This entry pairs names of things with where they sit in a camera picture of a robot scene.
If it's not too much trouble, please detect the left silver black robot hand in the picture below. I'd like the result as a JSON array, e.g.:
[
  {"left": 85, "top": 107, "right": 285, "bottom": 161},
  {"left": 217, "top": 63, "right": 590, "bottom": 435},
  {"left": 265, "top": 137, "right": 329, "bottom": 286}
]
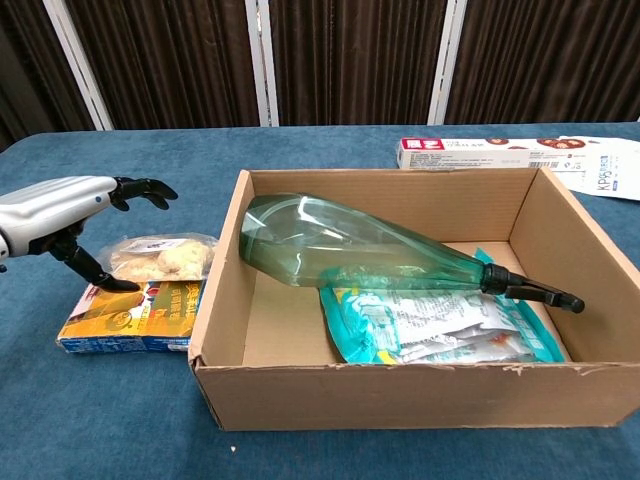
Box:
[{"left": 0, "top": 175, "right": 180, "bottom": 294}]

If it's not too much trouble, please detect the clear bag of pastries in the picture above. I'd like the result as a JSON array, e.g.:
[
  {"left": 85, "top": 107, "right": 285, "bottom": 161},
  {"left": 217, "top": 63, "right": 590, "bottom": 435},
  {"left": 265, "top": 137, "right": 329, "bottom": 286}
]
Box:
[{"left": 96, "top": 232, "right": 220, "bottom": 283}]

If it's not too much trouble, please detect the yellow and blue box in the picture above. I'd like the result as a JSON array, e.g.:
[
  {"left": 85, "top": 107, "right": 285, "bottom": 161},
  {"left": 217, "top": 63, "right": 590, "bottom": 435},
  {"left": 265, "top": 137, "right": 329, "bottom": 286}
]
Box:
[{"left": 56, "top": 279, "right": 207, "bottom": 354}]

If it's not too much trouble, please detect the green transparent spray bottle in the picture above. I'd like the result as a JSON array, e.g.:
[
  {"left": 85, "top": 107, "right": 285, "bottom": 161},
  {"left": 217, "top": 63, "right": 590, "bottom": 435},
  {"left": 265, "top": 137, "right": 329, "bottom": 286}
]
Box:
[{"left": 238, "top": 193, "right": 586, "bottom": 315}]

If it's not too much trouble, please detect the teal and white snack bag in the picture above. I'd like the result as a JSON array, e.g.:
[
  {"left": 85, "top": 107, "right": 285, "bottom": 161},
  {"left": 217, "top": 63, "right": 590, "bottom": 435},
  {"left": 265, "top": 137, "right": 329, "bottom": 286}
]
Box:
[{"left": 318, "top": 247, "right": 567, "bottom": 365}]

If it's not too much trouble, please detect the open brown cardboard box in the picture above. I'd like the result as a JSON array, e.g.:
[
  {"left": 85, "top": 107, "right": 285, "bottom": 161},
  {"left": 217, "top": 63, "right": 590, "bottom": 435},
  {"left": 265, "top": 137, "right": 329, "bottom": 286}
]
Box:
[{"left": 187, "top": 167, "right": 640, "bottom": 432}]

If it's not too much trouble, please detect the long white red-label box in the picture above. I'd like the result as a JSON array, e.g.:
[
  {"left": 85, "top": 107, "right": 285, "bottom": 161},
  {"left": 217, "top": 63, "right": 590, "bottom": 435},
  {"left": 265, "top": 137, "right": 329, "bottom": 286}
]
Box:
[{"left": 398, "top": 137, "right": 595, "bottom": 172}]

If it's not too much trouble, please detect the white and blue packet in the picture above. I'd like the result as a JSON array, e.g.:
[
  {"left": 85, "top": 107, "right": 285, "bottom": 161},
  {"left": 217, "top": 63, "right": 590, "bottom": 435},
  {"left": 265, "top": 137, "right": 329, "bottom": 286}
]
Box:
[{"left": 557, "top": 135, "right": 640, "bottom": 202}]

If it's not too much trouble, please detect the dark brown partition panel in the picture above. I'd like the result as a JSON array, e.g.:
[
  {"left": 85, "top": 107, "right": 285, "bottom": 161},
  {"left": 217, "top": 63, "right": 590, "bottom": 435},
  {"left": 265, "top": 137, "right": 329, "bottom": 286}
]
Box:
[
  {"left": 0, "top": 0, "right": 97, "bottom": 151},
  {"left": 446, "top": 0, "right": 640, "bottom": 125},
  {"left": 268, "top": 0, "right": 448, "bottom": 127},
  {"left": 64, "top": 0, "right": 262, "bottom": 130}
]

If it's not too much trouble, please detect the blue table cloth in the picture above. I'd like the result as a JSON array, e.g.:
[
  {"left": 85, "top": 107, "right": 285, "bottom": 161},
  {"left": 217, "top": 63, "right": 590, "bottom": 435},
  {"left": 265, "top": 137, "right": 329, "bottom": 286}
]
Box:
[{"left": 0, "top": 121, "right": 640, "bottom": 480}]

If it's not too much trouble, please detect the white partition post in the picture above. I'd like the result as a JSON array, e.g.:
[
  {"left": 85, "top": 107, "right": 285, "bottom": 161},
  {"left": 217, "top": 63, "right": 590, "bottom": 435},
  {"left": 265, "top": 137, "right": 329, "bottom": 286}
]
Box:
[
  {"left": 244, "top": 0, "right": 280, "bottom": 128},
  {"left": 427, "top": 0, "right": 469, "bottom": 126},
  {"left": 41, "top": 0, "right": 114, "bottom": 132}
]

